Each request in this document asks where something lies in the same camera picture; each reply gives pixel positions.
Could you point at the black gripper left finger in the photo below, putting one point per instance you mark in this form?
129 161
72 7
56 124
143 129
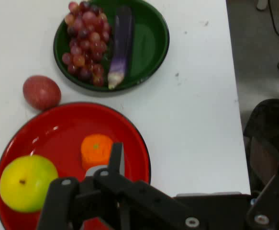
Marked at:
120 191

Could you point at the yellow green toy apple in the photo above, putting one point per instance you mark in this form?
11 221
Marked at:
24 184

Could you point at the orange toy fruit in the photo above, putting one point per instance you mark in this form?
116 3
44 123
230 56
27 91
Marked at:
93 153

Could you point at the red grape bunch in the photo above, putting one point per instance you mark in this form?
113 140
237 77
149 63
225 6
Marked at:
89 43

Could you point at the purple toy eggplant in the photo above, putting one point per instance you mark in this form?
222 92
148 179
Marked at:
122 48

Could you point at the white furniture leg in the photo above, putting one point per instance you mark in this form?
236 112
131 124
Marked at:
261 4

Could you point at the dark green round plate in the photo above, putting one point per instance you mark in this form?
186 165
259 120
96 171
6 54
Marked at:
148 48

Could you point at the reddish brown toy potato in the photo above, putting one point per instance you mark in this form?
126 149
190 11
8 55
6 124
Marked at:
41 92

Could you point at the red round plate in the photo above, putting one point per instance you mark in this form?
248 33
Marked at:
62 134

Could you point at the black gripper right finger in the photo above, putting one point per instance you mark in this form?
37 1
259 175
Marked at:
275 203

